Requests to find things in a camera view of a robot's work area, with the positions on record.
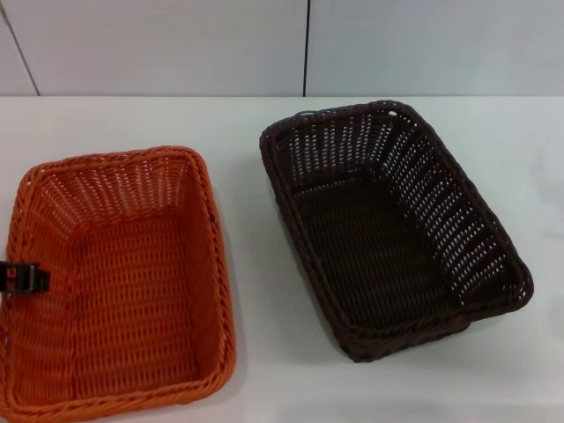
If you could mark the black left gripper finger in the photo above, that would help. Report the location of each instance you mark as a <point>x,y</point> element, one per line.
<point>26,277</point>

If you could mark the orange woven wicker basket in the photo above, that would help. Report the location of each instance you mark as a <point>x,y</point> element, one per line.
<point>132,286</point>

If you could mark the dark brown woven wicker basket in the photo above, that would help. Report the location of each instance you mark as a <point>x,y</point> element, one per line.
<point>374,247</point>

